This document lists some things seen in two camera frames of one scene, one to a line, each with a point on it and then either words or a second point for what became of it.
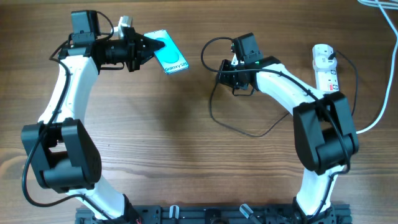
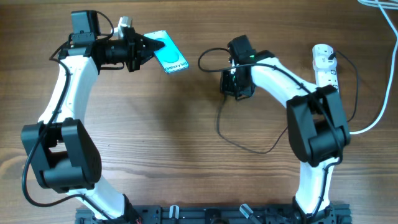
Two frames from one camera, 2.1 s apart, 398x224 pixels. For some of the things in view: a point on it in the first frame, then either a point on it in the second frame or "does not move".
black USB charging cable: x=287 y=114 -> x=333 y=55
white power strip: x=326 y=79 does not move
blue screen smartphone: x=168 y=56 does not move
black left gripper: x=139 y=52 does not move
